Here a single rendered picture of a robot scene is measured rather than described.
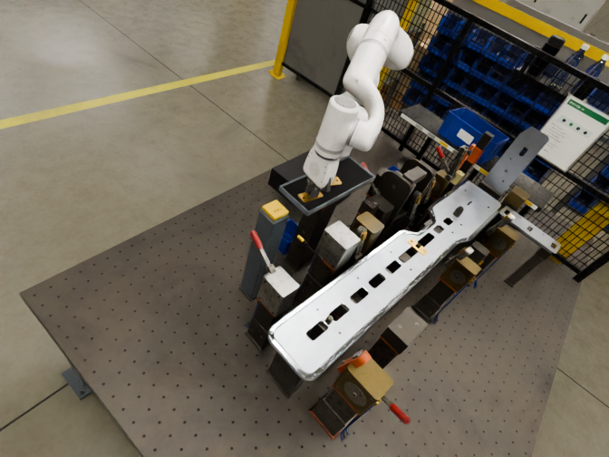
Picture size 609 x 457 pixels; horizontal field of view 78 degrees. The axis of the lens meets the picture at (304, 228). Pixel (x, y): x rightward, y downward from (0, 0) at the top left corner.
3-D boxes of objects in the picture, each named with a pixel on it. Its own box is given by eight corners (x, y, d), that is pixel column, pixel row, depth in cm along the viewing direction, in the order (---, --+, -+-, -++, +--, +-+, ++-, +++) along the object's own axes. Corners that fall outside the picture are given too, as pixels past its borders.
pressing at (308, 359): (314, 394, 97) (315, 393, 96) (258, 330, 105) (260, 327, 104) (505, 207, 182) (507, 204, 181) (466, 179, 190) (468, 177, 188)
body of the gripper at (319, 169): (308, 140, 109) (298, 170, 117) (329, 161, 105) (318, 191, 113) (326, 136, 113) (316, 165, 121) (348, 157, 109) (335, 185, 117)
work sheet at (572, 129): (565, 172, 188) (616, 120, 166) (525, 147, 196) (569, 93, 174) (565, 171, 189) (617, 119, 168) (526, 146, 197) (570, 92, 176)
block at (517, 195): (480, 247, 202) (526, 200, 177) (468, 238, 205) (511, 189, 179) (487, 242, 207) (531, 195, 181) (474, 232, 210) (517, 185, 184)
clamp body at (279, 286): (260, 353, 131) (282, 298, 105) (239, 328, 135) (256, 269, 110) (275, 341, 135) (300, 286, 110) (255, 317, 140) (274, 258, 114)
